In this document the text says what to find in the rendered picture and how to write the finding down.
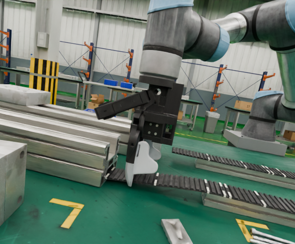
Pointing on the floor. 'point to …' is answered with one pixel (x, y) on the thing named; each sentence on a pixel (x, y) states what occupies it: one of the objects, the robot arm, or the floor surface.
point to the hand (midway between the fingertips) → (131, 173)
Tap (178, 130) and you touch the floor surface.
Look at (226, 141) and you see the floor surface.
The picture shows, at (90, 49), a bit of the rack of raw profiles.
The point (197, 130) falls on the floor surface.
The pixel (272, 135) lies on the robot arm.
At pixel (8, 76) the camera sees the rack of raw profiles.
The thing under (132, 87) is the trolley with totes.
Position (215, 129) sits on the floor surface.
